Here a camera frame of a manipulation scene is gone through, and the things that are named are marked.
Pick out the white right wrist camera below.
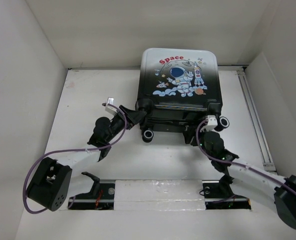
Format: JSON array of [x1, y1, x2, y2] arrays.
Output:
[[201, 115, 218, 132]]

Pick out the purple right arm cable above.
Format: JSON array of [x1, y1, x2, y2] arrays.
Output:
[[195, 119, 296, 208]]

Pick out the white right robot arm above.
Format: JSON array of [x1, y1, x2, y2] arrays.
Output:
[[183, 121, 296, 230]]

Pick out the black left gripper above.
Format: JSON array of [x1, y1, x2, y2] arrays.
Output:
[[105, 105, 145, 143]]

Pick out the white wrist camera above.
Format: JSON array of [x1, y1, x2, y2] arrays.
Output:
[[102, 97, 117, 115], [201, 115, 218, 132]]

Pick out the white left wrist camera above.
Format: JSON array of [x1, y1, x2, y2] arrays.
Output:
[[102, 97, 117, 115]]

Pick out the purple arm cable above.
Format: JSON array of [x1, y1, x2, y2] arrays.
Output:
[[24, 103, 128, 215], [195, 119, 296, 208]]

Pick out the black white astronaut suitcase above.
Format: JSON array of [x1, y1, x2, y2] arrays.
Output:
[[135, 48, 230, 143]]

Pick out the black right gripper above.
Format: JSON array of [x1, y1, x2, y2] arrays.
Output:
[[182, 125, 214, 161]]

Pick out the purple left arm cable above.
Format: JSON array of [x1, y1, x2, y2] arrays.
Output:
[[24, 103, 128, 215]]

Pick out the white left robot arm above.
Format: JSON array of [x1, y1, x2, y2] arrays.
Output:
[[22, 103, 148, 214]]

